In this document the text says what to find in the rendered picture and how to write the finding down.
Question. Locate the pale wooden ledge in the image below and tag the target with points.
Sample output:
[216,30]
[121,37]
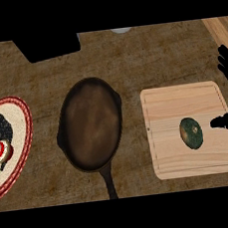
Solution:
[222,30]

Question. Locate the red-rimmed patterned plate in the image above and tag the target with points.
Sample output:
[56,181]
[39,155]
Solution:
[13,124]

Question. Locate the pale wooden cutting board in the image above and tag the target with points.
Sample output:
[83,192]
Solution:
[172,112]

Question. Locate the dark cast iron pan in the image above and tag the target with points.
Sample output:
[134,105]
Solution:
[90,122]

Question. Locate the pale grey round object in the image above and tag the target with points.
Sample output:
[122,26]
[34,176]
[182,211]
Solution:
[121,30]

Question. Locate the black box appliance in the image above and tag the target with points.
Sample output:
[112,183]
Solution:
[50,46]

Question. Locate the dark green round squash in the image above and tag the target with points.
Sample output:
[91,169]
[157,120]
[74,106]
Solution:
[191,133]

